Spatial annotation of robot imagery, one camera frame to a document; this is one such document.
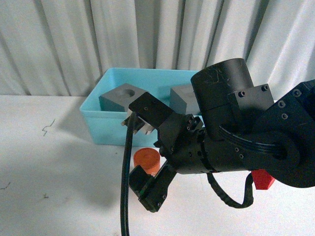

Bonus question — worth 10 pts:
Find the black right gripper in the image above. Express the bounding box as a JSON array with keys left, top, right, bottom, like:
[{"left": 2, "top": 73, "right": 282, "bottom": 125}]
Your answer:
[{"left": 129, "top": 113, "right": 220, "bottom": 212}]

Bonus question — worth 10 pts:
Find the orange cylinder with white numbers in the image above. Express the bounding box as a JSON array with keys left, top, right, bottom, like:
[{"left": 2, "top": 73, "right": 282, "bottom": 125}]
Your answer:
[{"left": 133, "top": 147, "right": 160, "bottom": 176}]

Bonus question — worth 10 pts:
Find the gray cube with rectangular slot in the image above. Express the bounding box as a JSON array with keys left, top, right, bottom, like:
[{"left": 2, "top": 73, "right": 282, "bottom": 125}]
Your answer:
[{"left": 169, "top": 84, "right": 200, "bottom": 115}]

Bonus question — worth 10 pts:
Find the gray cube with round hole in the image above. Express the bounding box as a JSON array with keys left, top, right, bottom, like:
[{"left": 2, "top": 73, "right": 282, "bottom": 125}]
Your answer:
[{"left": 99, "top": 83, "right": 147, "bottom": 112}]

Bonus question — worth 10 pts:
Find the light blue plastic box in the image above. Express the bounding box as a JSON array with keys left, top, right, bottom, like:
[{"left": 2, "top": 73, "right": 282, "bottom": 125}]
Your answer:
[{"left": 80, "top": 68, "right": 197, "bottom": 146}]

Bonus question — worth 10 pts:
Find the white pleated curtain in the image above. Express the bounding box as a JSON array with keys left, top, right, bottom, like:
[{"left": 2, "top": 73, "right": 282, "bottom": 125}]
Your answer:
[{"left": 0, "top": 0, "right": 315, "bottom": 99}]

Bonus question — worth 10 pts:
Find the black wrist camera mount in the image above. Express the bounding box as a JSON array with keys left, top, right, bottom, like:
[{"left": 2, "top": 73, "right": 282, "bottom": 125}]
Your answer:
[{"left": 121, "top": 92, "right": 174, "bottom": 135}]

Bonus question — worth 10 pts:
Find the black camera cable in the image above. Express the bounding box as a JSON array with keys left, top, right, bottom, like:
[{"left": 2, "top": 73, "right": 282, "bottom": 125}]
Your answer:
[{"left": 120, "top": 112, "right": 136, "bottom": 236}]

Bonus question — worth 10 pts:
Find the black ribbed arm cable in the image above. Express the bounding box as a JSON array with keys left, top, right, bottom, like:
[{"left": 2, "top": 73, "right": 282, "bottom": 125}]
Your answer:
[{"left": 206, "top": 172, "right": 254, "bottom": 209}]

